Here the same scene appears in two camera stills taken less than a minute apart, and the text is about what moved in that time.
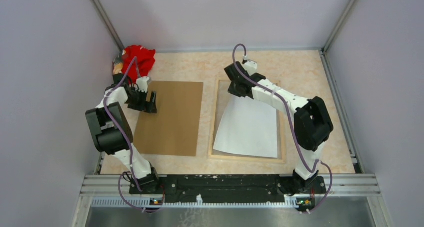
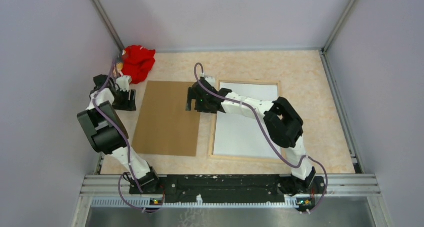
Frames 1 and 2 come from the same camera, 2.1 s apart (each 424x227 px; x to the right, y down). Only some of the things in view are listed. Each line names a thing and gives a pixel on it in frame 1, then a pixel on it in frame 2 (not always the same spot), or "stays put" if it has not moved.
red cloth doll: [135, 62] stays put
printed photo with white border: [248, 127] stays put
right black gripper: [231, 90] -> [191, 96]
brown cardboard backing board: [174, 129] stays put
